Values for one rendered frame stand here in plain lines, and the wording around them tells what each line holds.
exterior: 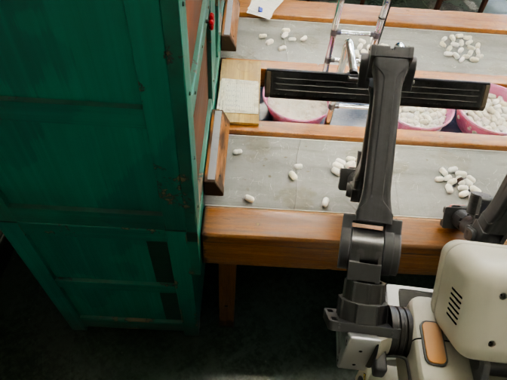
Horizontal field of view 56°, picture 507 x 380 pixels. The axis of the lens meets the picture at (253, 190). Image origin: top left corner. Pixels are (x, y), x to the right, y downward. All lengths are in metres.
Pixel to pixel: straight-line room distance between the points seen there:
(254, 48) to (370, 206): 1.27
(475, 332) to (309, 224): 0.78
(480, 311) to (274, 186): 0.92
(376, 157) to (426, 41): 1.41
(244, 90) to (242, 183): 0.39
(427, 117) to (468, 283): 1.19
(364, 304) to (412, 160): 0.96
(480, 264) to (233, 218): 0.84
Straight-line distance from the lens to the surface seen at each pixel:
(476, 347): 0.78
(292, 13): 2.19
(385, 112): 0.90
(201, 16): 1.25
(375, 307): 0.83
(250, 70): 1.86
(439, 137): 1.80
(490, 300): 0.75
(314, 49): 2.05
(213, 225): 1.42
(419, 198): 1.63
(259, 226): 1.42
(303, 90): 1.36
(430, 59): 2.15
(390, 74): 0.92
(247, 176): 1.55
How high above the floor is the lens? 1.97
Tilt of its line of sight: 54 degrees down
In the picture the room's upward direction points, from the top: 5 degrees clockwise
